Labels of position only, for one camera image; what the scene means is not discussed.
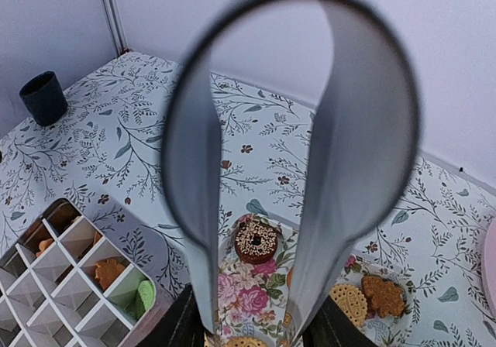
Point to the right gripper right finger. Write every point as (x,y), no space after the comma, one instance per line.
(331,328)

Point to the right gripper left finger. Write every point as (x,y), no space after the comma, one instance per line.
(181,326)

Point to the green round cookie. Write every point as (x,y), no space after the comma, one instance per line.
(145,297)

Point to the brown flower cookie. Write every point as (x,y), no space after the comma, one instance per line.
(107,271)

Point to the metal tin with white dividers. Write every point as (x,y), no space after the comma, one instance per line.
(54,299)

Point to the orange flower cookie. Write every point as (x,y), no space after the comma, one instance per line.
(43,246)

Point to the orange swirl cookie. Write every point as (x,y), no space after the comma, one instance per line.
(62,217)

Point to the round waffle cookie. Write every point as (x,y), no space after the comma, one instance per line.
(351,301)

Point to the chocolate donut cookie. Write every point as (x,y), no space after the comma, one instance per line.
(256,243)

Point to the pink plate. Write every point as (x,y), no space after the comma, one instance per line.
(488,266)

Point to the dark blue cup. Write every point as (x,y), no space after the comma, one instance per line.
(44,98)

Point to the left aluminium frame post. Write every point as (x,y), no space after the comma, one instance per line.
(115,26)

